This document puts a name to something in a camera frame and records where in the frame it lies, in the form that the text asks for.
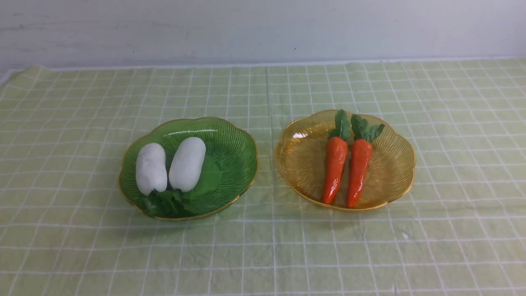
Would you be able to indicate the orange carrot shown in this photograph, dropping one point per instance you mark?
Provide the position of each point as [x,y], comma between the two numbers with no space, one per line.
[364,135]
[335,156]

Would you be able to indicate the green checked tablecloth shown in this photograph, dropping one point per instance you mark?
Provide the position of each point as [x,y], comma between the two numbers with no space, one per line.
[460,231]

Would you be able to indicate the white radish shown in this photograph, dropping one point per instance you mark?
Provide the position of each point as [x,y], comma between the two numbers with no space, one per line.
[151,174]
[185,169]

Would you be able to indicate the green ribbed plastic plate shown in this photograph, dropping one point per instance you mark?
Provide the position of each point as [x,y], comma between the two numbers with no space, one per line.
[229,168]

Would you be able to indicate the amber ribbed plastic plate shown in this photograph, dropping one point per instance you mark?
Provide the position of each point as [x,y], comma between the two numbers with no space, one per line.
[300,159]

